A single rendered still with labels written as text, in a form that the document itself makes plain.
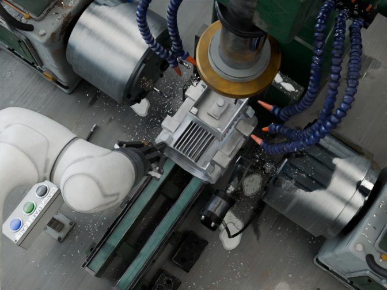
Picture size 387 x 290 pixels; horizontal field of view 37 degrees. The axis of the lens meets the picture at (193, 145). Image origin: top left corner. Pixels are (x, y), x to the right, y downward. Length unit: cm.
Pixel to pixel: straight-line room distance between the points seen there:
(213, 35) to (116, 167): 36
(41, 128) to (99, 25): 43
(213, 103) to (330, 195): 35
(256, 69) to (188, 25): 69
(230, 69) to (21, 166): 45
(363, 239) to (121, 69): 69
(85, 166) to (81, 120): 74
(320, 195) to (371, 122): 52
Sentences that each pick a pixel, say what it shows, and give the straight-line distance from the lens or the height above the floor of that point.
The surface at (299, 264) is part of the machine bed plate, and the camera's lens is 169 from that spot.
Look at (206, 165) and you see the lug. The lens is 140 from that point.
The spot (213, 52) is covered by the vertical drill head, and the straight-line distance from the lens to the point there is 121.
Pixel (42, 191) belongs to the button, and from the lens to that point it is 144.
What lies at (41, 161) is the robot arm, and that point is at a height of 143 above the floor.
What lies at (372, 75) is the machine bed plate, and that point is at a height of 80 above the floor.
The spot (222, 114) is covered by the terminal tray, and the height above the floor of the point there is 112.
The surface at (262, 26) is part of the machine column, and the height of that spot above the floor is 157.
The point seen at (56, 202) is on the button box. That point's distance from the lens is 145.
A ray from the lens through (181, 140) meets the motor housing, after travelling 140.
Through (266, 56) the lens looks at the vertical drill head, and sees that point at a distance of 121.
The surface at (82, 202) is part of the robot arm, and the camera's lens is 103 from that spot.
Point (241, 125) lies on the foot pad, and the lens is 145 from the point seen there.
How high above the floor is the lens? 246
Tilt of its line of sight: 75 degrees down
